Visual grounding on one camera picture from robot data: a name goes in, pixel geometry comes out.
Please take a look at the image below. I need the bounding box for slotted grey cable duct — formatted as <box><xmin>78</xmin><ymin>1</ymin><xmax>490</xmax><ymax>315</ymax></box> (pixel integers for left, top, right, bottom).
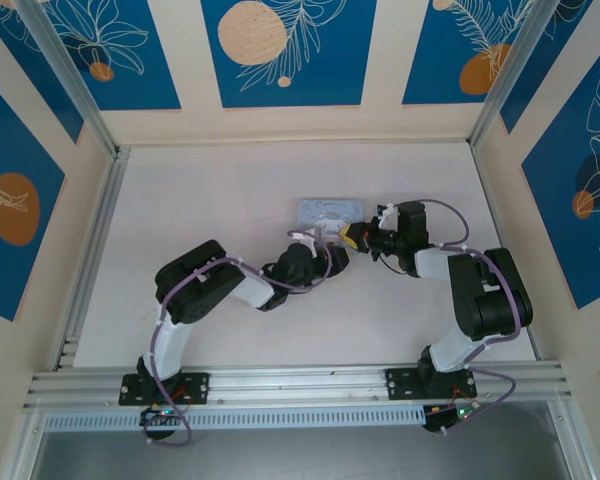
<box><xmin>43</xmin><ymin>403</ymin><xmax>427</xmax><ymax>432</ymax></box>

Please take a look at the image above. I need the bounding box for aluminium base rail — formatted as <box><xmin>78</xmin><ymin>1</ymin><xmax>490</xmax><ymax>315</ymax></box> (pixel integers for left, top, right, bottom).
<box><xmin>22</xmin><ymin>362</ymin><xmax>574</xmax><ymax>410</ymax></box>

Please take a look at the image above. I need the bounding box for aluminium frame post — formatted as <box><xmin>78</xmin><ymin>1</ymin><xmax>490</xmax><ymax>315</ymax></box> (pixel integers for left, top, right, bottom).
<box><xmin>4</xmin><ymin>409</ymin><xmax>46</xmax><ymax>480</ymax></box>
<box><xmin>549</xmin><ymin>399</ymin><xmax>599</xmax><ymax>480</ymax></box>
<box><xmin>15</xmin><ymin>0</ymin><xmax>120</xmax><ymax>157</ymax></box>
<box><xmin>469</xmin><ymin>0</ymin><xmax>579</xmax><ymax>149</ymax></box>

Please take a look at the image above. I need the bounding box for aluminium side rail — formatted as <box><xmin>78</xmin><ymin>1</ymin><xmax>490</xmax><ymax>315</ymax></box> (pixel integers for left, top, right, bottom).
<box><xmin>468</xmin><ymin>143</ymin><xmax>546</xmax><ymax>362</ymax></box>
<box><xmin>54</xmin><ymin>147</ymin><xmax>131</xmax><ymax>371</ymax></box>

